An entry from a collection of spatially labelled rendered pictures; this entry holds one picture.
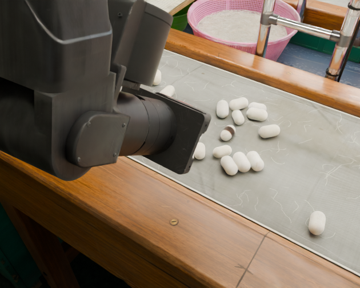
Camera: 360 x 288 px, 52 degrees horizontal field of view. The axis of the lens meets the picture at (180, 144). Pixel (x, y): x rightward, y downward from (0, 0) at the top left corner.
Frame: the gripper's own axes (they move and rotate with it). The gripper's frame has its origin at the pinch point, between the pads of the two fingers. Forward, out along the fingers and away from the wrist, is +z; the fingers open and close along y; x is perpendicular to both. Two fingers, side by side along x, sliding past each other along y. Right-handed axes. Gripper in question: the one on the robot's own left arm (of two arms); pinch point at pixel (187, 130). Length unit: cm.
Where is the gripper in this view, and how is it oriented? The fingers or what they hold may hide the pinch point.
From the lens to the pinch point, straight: 46.1
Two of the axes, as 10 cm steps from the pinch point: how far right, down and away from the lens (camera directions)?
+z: 4.2, 0.0, 9.1
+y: -8.3, -3.9, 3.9
